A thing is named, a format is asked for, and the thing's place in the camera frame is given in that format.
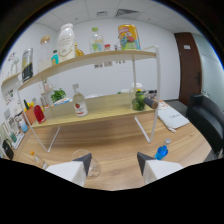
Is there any large black yellow can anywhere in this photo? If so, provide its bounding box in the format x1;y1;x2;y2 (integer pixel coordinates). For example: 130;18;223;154
21;47;34;83

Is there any white tray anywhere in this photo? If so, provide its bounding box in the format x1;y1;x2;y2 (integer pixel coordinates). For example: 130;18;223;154
11;132;26;150

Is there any blue liquid bottle grey cap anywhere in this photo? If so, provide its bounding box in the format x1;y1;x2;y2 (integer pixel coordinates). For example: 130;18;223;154
154;138;172;161

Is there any red liquid bottle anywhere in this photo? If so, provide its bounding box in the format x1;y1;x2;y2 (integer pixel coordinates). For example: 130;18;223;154
33;104;47;125

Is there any large yellow cartoon can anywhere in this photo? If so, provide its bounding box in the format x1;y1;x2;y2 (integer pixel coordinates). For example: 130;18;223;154
117;23;141;51

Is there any teal liquid bottle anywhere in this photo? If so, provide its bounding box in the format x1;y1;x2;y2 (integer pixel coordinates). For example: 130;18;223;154
51;49;60;66

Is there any wooden wall shelf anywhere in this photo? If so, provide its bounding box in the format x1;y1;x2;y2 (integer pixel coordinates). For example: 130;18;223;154
0;72;22;89

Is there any orange pot with utensils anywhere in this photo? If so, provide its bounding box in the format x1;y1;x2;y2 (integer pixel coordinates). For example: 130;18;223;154
23;99;38;126

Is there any amber liquid bottle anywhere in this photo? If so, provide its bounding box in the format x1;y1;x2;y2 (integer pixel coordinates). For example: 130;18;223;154
74;42;85;58

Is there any dark cylindrical muddler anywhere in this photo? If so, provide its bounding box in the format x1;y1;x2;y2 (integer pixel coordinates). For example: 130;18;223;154
143;96;159;110

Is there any white-framed wooden two-tier rack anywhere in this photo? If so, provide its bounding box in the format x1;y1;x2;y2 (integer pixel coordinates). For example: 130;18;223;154
16;45;162;153

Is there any large white milk bottle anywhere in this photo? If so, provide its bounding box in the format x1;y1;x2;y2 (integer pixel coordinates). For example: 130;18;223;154
57;23;76;63

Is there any dark brown door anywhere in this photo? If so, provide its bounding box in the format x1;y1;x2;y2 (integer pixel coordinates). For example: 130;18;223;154
173;32;203;107

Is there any black sofa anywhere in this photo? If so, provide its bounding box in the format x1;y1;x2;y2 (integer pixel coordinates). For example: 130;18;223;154
185;93;224;154

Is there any white blue small bottle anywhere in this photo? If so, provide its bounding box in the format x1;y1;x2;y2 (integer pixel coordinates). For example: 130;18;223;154
18;119;29;133

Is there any clear glass with ice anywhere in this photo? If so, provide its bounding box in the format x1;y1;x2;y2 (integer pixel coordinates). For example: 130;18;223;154
70;149;102;178

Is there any ceiling air vent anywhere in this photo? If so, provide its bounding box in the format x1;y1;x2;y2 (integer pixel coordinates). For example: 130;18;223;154
115;8;139;18

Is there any black handbag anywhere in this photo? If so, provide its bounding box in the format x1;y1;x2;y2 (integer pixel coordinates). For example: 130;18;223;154
1;139;15;161

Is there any clear bottle red label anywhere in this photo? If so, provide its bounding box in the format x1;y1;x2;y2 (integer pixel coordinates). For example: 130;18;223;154
72;83;89;118

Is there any glass jar of limes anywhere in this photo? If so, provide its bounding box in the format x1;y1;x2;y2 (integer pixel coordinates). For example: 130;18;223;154
131;89;147;112

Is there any large clear cork-lidded jar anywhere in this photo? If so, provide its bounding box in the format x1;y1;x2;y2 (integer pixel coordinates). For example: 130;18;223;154
38;35;54;73

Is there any clear bottle green cap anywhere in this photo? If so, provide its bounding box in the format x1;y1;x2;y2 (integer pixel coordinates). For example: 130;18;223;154
89;26;105;54

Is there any green potted plant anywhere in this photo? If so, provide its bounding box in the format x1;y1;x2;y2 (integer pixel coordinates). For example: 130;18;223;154
50;88;67;104

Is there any white printed notebook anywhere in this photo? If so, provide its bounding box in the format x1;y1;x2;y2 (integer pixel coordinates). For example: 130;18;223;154
157;101;190;133

